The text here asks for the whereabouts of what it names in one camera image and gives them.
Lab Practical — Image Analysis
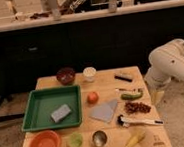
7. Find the orange tomato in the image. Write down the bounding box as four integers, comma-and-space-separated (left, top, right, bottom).
86, 92, 99, 104

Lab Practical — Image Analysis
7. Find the dark red bowl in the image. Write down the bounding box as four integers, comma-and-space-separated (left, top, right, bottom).
56, 67, 76, 85

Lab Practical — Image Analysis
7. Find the green cucumber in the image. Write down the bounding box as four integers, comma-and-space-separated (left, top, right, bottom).
120, 92, 143, 101

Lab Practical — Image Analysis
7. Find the yellow banana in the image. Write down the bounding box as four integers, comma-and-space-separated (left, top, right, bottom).
125, 130, 146, 147

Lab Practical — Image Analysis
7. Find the grey sponge block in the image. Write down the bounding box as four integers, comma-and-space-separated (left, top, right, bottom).
50, 104, 72, 123

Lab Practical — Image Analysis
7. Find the white cup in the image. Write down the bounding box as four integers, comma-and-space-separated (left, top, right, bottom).
83, 67, 96, 82

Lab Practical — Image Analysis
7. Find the green plastic tray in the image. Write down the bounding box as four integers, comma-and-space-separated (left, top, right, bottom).
22, 85, 82, 132

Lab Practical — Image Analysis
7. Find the small metal cup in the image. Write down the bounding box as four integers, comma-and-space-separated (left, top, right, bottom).
92, 130, 108, 147

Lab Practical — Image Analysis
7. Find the wooden table board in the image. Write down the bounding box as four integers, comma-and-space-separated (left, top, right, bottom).
23, 67, 172, 147

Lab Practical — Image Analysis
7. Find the grey folded cloth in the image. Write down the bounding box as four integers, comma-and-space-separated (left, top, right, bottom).
89, 99, 118, 123

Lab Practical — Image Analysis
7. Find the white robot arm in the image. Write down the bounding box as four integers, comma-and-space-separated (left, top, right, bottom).
144, 38, 184, 106

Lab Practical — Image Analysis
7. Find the green plastic cup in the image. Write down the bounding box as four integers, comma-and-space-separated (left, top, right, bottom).
67, 132, 83, 147

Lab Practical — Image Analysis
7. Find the bunch of red grapes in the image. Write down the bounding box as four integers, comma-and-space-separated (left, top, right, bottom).
125, 102, 151, 114

